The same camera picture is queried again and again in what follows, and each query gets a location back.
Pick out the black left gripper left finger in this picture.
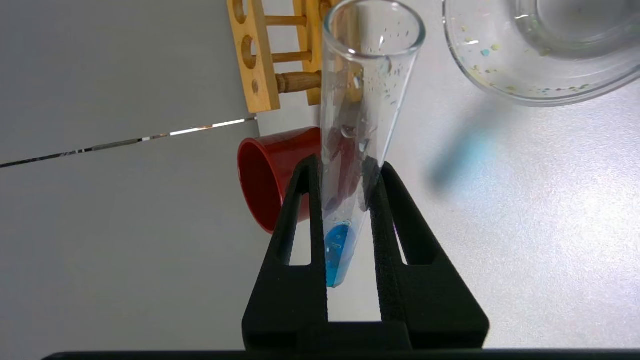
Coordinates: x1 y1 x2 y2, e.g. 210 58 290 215
242 154 329 351

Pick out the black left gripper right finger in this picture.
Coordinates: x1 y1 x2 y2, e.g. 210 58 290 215
369 161 491 351

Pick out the test tube with blue pigment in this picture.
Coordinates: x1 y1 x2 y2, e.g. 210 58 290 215
320 0 427 289

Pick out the wooden test tube rack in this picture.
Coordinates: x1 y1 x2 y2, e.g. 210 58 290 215
226 0 351 114

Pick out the dark red cup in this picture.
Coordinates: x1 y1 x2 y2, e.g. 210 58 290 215
237 126 323 235

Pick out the clear glass dish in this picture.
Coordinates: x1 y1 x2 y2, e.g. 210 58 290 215
442 0 640 108

